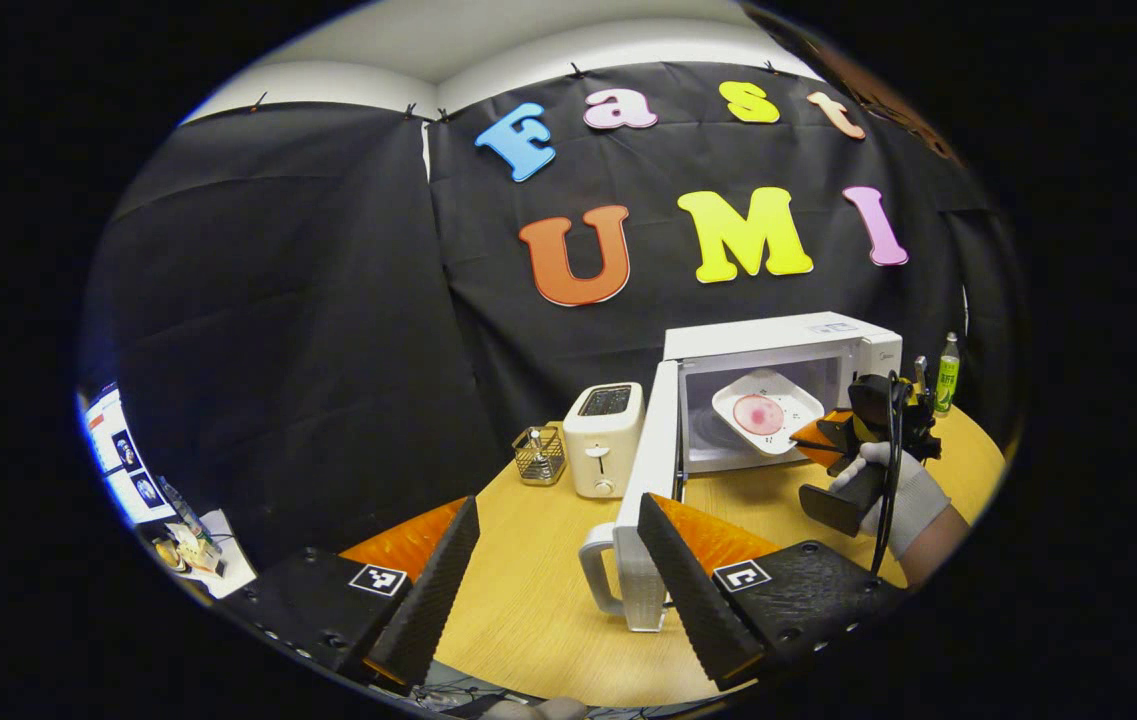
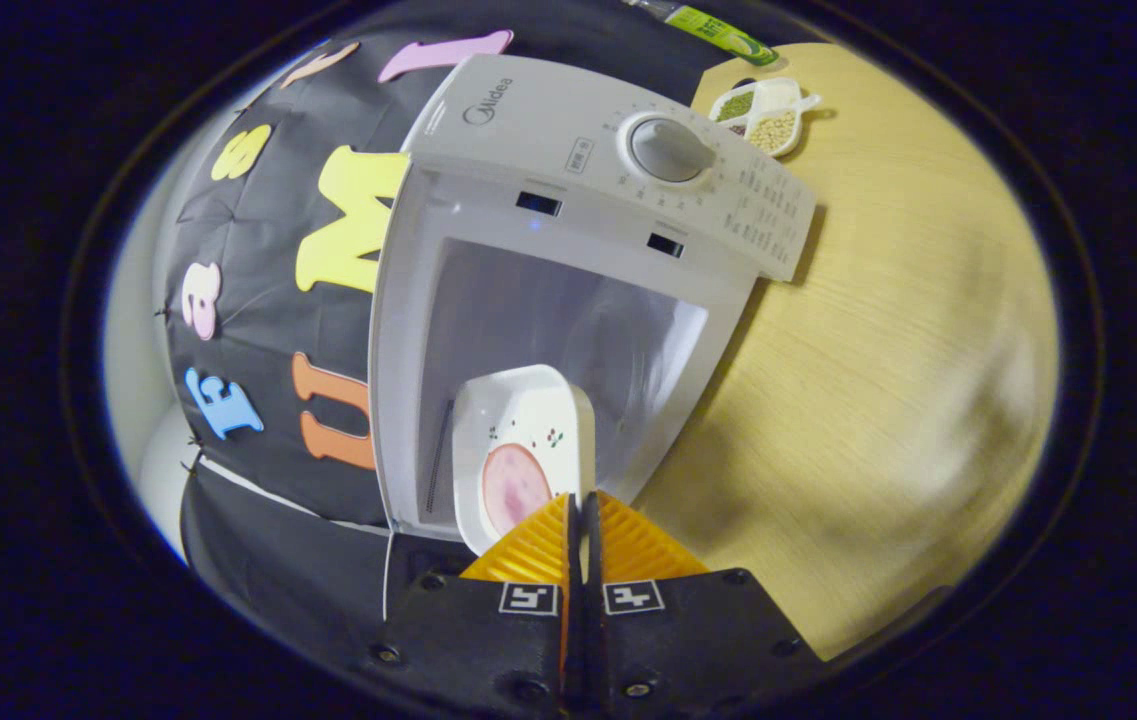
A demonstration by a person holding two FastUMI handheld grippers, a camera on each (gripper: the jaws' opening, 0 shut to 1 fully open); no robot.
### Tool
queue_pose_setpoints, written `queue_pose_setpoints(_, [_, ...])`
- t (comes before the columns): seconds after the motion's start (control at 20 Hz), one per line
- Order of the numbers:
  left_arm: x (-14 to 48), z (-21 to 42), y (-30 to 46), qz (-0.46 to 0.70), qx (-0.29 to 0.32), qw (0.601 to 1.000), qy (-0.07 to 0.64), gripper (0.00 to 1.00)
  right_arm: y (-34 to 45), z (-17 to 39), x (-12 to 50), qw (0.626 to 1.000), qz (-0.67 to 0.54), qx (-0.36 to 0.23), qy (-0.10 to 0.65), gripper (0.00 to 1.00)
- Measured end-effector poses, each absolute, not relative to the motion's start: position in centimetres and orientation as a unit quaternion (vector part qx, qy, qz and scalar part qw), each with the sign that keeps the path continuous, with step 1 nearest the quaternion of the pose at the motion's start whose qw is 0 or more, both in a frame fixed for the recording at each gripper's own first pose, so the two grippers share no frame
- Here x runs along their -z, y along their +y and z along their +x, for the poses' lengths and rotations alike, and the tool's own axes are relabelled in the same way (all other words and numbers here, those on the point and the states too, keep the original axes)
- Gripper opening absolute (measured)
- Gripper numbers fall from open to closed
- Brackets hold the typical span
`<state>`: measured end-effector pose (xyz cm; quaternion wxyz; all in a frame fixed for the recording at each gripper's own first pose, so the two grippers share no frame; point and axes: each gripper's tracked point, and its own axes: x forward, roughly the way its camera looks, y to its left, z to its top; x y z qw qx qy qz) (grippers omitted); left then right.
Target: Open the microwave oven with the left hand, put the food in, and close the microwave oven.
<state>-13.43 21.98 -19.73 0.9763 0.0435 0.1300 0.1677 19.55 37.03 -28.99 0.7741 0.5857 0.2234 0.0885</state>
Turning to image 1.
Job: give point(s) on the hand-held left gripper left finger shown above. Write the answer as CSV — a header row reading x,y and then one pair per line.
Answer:
x,y
433,590

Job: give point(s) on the white square plate pink food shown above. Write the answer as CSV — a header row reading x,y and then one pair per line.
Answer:
x,y
763,410

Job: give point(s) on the green tea bottle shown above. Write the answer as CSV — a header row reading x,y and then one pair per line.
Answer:
x,y
947,385

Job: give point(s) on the white toaster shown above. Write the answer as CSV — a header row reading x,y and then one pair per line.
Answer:
x,y
603,440

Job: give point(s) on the white microwave oven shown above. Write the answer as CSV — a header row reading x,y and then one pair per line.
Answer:
x,y
778,340

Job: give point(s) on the clear plastic bottle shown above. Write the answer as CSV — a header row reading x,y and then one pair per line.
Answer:
x,y
183,510

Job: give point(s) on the computer monitor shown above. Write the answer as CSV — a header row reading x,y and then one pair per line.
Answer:
x,y
123,455

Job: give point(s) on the black backdrop cloth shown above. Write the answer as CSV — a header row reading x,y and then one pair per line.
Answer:
x,y
308,300

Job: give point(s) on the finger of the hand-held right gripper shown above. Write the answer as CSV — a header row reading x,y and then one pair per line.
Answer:
x,y
823,455
818,424

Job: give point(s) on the white side table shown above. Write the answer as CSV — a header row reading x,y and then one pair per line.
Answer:
x,y
228,560

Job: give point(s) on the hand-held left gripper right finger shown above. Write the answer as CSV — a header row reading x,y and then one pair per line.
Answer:
x,y
688,590

